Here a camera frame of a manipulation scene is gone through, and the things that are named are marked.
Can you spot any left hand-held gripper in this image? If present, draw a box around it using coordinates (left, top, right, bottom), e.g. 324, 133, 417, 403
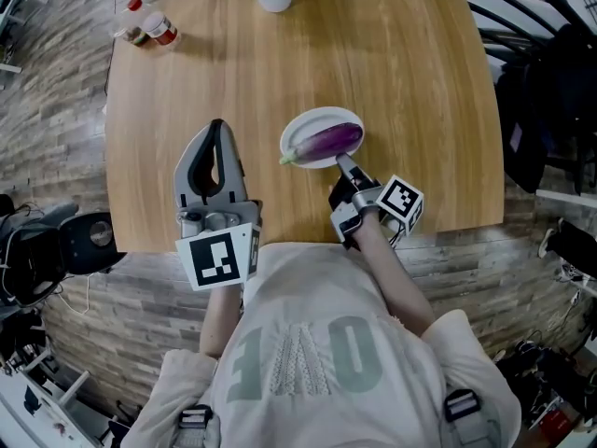
173, 118, 265, 292

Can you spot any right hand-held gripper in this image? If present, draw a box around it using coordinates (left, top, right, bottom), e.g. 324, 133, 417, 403
326, 152, 426, 251

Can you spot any purple eggplant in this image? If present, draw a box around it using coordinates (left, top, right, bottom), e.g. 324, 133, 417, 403
278, 121, 364, 166

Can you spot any white oval plate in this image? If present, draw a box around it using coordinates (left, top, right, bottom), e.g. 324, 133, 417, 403
279, 105, 366, 170

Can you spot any person's right forearm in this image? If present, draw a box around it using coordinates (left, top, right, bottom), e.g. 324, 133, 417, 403
352, 212, 437, 338

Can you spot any person's left forearm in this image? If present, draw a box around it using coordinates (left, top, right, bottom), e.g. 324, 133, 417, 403
199, 282, 246, 358

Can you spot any person's light printed shirt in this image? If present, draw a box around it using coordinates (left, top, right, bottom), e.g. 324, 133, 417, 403
120, 243, 522, 448

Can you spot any black machine with round disc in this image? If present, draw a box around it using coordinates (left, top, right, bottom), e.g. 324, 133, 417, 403
0, 201, 127, 307

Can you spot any clear bottle red label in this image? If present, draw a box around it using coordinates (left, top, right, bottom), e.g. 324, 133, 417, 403
126, 0, 180, 48

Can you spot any clear plastic cup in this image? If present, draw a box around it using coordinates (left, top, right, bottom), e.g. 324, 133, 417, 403
110, 9, 153, 48

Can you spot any black chair with dark jackets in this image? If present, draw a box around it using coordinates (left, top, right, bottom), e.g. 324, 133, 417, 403
496, 23, 597, 195

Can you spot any pile of black bags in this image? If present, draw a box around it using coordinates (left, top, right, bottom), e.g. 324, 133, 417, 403
496, 338, 597, 433

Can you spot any white desk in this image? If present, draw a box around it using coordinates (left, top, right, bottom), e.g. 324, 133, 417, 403
0, 371, 113, 448

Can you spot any white cable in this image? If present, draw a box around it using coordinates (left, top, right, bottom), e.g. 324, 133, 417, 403
55, 272, 92, 316

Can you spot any grey harness strap black buckle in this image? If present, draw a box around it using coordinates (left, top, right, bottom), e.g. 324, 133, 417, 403
176, 403, 220, 448
442, 387, 503, 448

